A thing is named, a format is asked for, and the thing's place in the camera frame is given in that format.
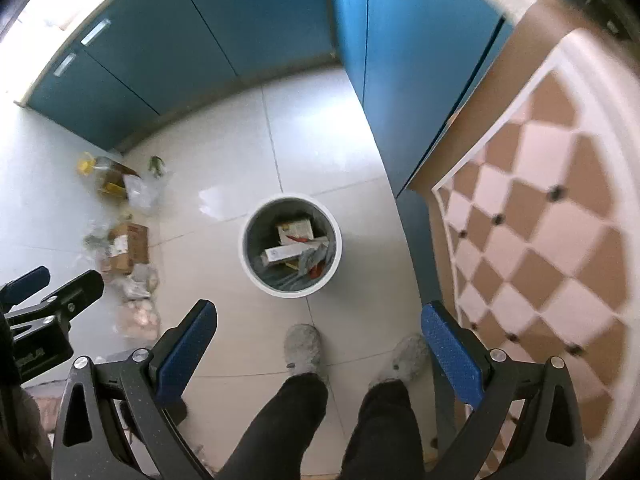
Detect white printed sachet packet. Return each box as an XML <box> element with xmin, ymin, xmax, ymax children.
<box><xmin>298</xmin><ymin>238</ymin><xmax>331</xmax><ymax>276</ymax></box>

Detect white green medicine box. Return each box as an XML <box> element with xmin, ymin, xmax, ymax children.
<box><xmin>277</xmin><ymin>218</ymin><xmax>314</xmax><ymax>245</ymax></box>

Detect white round trash bin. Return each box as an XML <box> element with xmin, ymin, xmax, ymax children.
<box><xmin>239</xmin><ymin>194</ymin><xmax>343</xmax><ymax>299</ymax></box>

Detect blue kitchen cabinets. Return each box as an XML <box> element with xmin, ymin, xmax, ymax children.
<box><xmin>24</xmin><ymin>0</ymin><xmax>516</xmax><ymax>306</ymax></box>

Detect bag of eggs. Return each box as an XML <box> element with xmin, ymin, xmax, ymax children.
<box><xmin>117</xmin><ymin>298</ymin><xmax>160</xmax><ymax>342</ymax></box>

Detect cardboard box on floor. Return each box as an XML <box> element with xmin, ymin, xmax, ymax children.
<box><xmin>101</xmin><ymin>222</ymin><xmax>150</xmax><ymax>275</ymax></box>

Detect cooking oil bottle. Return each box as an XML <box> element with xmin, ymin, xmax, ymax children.
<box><xmin>76</xmin><ymin>153</ymin><xmax>138</xmax><ymax>200</ymax></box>

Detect clear plastic bag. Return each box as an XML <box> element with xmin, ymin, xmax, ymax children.
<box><xmin>124</xmin><ymin>172</ymin><xmax>171</xmax><ymax>216</ymax></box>

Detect black left trouser leg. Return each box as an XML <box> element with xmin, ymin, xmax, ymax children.
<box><xmin>216</xmin><ymin>373</ymin><xmax>328</xmax><ymax>480</ymax></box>

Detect black trouser leg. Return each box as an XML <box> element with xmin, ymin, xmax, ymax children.
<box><xmin>338</xmin><ymin>380</ymin><xmax>425</xmax><ymax>479</ymax></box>
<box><xmin>216</xmin><ymin>373</ymin><xmax>328</xmax><ymax>480</ymax></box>

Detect black right trouser leg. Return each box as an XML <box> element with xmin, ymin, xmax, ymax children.
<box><xmin>338</xmin><ymin>380</ymin><xmax>425</xmax><ymax>479</ymax></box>

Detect grey right slipper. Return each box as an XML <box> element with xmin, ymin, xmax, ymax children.
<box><xmin>370</xmin><ymin>334</ymin><xmax>428</xmax><ymax>387</ymax></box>

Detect grey slipper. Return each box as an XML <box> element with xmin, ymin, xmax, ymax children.
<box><xmin>283</xmin><ymin>324</ymin><xmax>323</xmax><ymax>376</ymax></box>
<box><xmin>370</xmin><ymin>334</ymin><xmax>428</xmax><ymax>387</ymax></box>

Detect green vegetable on floor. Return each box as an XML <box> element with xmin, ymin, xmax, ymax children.
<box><xmin>148</xmin><ymin>155</ymin><xmax>166</xmax><ymax>179</ymax></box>

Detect grey left slipper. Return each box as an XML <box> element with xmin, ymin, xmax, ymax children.
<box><xmin>283</xmin><ymin>324</ymin><xmax>323</xmax><ymax>376</ymax></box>

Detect checkered brown table mat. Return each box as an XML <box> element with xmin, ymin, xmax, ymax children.
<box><xmin>410</xmin><ymin>0</ymin><xmax>639</xmax><ymax>479</ymax></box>

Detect long white box in bin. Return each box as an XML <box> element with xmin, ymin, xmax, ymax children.
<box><xmin>260</xmin><ymin>244</ymin><xmax>314</xmax><ymax>266</ymax></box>

